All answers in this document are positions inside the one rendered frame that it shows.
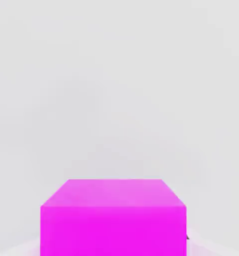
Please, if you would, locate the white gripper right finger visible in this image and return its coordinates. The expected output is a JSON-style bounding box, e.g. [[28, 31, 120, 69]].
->
[[186, 228, 238, 256]]

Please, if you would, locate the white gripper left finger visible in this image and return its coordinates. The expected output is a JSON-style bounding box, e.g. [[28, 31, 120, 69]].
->
[[0, 237, 41, 256]]

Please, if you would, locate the small magenta cube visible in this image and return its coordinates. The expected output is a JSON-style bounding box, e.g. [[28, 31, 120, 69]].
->
[[39, 178, 188, 256]]

